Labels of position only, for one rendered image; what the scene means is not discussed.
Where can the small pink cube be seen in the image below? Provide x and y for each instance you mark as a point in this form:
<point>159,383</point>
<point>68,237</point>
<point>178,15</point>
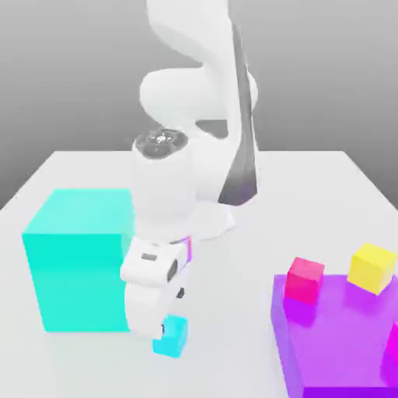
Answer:
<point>303,284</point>

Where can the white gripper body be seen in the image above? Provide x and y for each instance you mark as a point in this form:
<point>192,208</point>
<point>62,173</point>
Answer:
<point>146,311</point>

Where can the small cyan cube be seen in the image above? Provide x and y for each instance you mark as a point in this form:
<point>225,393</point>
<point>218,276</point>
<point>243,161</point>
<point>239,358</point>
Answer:
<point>174,339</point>

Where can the large purple box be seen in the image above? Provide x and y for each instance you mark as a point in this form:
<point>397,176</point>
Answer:
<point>335,348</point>

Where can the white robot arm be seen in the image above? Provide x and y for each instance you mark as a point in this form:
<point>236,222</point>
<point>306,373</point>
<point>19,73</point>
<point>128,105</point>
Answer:
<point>174,93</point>

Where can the small magenta cube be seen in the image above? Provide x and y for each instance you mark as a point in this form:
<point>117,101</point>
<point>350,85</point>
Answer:
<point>393,342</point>

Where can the small yellow cube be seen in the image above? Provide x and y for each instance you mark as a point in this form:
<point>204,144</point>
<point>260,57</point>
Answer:
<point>370,270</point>

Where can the large turquoise box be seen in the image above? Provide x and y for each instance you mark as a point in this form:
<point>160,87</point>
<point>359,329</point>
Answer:
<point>77,273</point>

